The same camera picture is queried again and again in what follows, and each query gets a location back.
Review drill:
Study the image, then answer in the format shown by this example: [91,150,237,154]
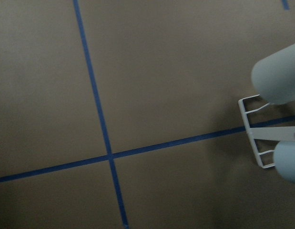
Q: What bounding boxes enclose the grey cup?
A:
[251,44,295,105]

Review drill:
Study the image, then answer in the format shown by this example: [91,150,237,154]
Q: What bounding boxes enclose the blue cup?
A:
[274,141,295,183]

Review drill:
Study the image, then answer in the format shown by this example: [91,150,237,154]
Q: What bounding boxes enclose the white wire cup rack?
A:
[238,94,295,169]

